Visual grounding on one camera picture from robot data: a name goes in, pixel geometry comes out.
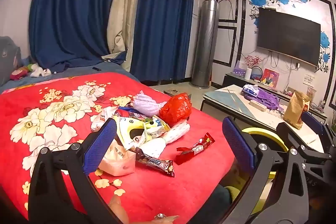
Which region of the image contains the red plastic bag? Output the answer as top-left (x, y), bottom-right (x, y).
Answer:
top-left (159, 93), bottom-right (193, 125)

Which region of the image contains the colourful painting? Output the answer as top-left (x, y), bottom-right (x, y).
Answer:
top-left (260, 68), bottom-right (279, 88)

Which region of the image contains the person's left hand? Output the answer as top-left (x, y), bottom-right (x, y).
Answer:
top-left (109, 195), bottom-right (179, 224)

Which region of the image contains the white vase with pink flowers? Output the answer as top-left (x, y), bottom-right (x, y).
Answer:
top-left (244, 55), bottom-right (263, 80)

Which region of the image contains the white plastic bag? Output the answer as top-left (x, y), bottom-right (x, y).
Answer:
top-left (98, 141), bottom-right (136, 177)

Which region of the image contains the yellow snack packet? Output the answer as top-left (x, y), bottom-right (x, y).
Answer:
top-left (113, 115), bottom-right (171, 151)

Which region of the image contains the purple bag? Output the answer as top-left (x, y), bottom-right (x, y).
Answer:
top-left (243, 88), bottom-right (284, 110)

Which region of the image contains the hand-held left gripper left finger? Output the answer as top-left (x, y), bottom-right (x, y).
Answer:
top-left (28, 118), bottom-right (118, 224)

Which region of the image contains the beige curtain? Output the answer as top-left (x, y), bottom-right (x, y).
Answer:
top-left (106, 0), bottom-right (150, 64)

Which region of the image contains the white plush toy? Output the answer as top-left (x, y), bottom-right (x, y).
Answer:
top-left (30, 67), bottom-right (51, 78)

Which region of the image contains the black bin with yellow rim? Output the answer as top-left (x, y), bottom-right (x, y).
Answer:
top-left (236, 126), bottom-right (289, 211)

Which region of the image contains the red snack wrapper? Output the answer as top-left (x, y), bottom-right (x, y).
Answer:
top-left (175, 132), bottom-right (216, 165)

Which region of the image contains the purple box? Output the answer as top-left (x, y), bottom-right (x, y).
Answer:
top-left (233, 61), bottom-right (247, 75)

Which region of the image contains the red plush toy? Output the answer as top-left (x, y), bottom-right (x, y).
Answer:
top-left (10, 67), bottom-right (29, 81)

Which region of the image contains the black wall television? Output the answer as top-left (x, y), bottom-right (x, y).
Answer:
top-left (256, 7), bottom-right (322, 67)

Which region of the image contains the round framed ornament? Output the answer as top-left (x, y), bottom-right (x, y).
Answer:
top-left (251, 67), bottom-right (263, 83)

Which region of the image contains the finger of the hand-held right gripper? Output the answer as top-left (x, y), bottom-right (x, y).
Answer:
top-left (277, 122), bottom-right (328, 164)
top-left (301, 111), bottom-right (336, 153)

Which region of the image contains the blue plastic wrapper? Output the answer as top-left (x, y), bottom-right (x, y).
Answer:
top-left (118, 106), bottom-right (147, 119)

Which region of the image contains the marble pattern coffee table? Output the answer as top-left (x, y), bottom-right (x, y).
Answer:
top-left (201, 84), bottom-right (328, 153)

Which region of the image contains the white plastic wrapper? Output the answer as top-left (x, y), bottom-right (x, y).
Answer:
top-left (91, 106), bottom-right (118, 132)

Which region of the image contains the brown paper bag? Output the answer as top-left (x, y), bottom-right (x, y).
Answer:
top-left (283, 90), bottom-right (311, 130)

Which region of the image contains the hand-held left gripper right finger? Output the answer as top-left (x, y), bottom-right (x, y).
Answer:
top-left (223, 116), bottom-right (311, 224)

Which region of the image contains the white tissue pack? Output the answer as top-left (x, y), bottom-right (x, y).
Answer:
top-left (241, 84), bottom-right (259, 96)

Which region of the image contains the wide blue curtain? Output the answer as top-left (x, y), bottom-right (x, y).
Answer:
top-left (29, 0), bottom-right (129, 69)

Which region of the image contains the beige power strip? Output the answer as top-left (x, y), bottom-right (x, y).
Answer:
top-left (248, 99), bottom-right (268, 110)

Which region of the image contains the white foam net bundle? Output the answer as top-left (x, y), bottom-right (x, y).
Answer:
top-left (140, 120), bottom-right (191, 159)

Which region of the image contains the narrow blue curtain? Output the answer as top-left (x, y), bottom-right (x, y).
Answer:
top-left (130, 0), bottom-right (196, 81)

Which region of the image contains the grey pillow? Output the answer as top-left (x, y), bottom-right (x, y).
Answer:
top-left (0, 36), bottom-right (23, 85)

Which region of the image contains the silver tower air conditioner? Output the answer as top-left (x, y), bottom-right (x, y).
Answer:
top-left (190, 0), bottom-right (219, 88)

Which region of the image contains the red floral blanket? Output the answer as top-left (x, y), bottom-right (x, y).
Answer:
top-left (0, 72), bottom-right (237, 224)

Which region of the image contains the lavender foam net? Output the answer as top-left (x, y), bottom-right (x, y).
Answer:
top-left (133, 91), bottom-right (168, 117)

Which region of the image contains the dark chocolate bar wrapper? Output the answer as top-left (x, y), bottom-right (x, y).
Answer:
top-left (134, 147), bottom-right (175, 178)

